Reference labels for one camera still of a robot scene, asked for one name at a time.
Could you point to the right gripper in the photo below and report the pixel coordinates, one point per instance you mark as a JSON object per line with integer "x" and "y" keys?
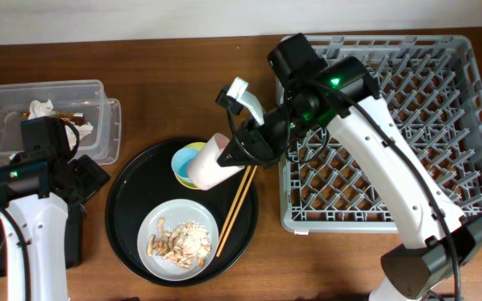
{"x": 262, "y": 144}

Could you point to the pink plastic cup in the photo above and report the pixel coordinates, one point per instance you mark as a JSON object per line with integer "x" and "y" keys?
{"x": 204, "y": 171}

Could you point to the wooden chopstick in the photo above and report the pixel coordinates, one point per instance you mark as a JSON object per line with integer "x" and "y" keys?
{"x": 235, "y": 201}
{"x": 236, "y": 211}

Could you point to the blue plastic cup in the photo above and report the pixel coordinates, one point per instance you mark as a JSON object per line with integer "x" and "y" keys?
{"x": 181, "y": 161}

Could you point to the yellow plastic bowl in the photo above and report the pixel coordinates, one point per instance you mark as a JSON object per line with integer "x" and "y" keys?
{"x": 199, "y": 146}

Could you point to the brown foil wrapper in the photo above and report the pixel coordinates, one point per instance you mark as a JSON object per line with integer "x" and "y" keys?
{"x": 72, "y": 117}

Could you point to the white napkin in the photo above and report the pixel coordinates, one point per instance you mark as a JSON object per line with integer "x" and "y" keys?
{"x": 47, "y": 106}

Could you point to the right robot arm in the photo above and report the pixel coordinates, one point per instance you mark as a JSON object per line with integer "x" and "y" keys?
{"x": 438, "y": 239}

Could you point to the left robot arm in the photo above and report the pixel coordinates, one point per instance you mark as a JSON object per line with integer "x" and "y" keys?
{"x": 38, "y": 189}

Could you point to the white label on rack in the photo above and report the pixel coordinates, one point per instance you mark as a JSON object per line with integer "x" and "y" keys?
{"x": 301, "y": 232}

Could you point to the grey plastic dishwasher rack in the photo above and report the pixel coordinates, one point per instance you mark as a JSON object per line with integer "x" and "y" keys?
{"x": 434, "y": 95}

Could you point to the clear plastic waste bin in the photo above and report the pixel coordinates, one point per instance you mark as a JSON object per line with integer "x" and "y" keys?
{"x": 84, "y": 96}

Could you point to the round black serving tray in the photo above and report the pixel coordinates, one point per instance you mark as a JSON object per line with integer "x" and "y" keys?
{"x": 148, "y": 181}

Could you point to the food scraps on plate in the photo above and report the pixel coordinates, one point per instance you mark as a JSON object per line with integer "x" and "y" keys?
{"x": 185, "y": 245}

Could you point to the grey plate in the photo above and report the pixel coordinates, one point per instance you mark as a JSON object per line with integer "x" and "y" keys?
{"x": 175, "y": 212}

